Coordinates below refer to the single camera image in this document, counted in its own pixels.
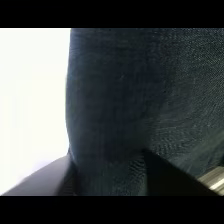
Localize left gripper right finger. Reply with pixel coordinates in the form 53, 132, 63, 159
142, 149, 218, 197

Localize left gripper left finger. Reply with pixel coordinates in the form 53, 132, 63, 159
1, 154, 80, 197

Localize dark jeans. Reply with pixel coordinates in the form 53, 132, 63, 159
65, 27, 224, 197

